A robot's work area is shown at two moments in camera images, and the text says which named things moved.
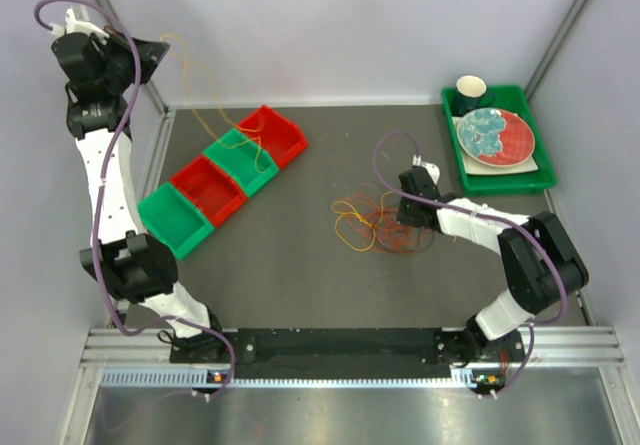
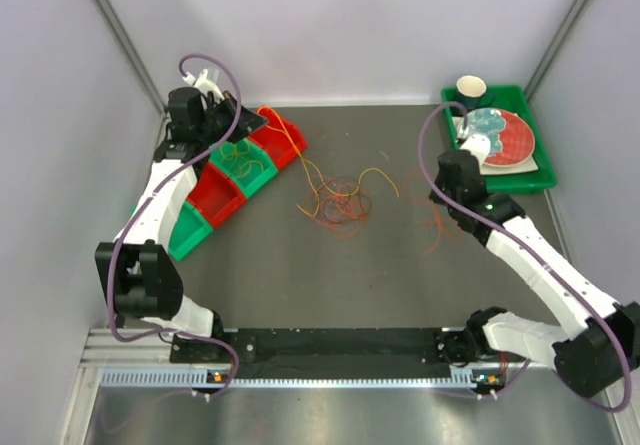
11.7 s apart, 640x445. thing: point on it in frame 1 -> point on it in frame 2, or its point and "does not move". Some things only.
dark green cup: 472,94 does not move
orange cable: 374,224 -> 341,206
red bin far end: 281,137 does not move
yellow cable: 356,214 -> 307,162
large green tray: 508,98 does not move
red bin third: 212,190 does not move
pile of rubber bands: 259,152 -> 240,153
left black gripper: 150,54 -> 246,121
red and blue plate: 496,137 does not move
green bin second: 241,157 does not move
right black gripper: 403,216 -> 436,198
